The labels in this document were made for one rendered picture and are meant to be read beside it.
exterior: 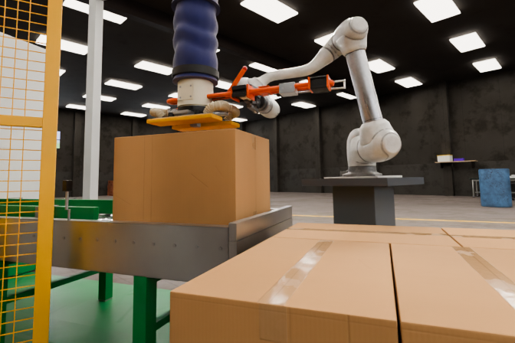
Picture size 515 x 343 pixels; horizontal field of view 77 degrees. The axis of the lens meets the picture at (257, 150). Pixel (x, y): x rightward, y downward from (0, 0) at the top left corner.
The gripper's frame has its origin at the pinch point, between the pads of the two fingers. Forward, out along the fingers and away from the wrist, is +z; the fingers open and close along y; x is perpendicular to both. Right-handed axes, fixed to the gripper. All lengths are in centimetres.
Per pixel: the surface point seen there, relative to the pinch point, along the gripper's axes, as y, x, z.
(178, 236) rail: 59, 11, 35
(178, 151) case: 27.5, 20.7, 21.2
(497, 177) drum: 38, -314, -798
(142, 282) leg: 76, 27, 35
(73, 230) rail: 59, 62, 35
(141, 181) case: 39, 40, 21
